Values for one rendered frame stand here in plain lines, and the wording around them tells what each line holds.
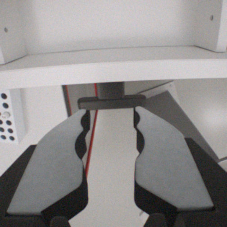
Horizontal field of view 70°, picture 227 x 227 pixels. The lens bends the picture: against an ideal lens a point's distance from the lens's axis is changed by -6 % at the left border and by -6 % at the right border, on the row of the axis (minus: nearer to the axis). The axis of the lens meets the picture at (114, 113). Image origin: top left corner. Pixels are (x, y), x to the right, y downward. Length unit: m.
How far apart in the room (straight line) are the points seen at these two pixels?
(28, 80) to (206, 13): 0.21
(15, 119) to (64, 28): 0.21
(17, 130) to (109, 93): 0.26
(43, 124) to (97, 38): 0.23
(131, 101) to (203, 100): 1.17
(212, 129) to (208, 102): 0.25
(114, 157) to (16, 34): 1.31
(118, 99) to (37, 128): 0.27
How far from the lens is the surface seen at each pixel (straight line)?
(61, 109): 0.37
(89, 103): 0.18
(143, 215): 0.64
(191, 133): 0.79
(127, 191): 1.80
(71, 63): 0.16
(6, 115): 0.37
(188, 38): 0.26
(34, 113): 0.39
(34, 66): 0.17
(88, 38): 0.24
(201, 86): 1.29
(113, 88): 0.17
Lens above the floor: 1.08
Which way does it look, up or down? 62 degrees down
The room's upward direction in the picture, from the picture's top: 179 degrees clockwise
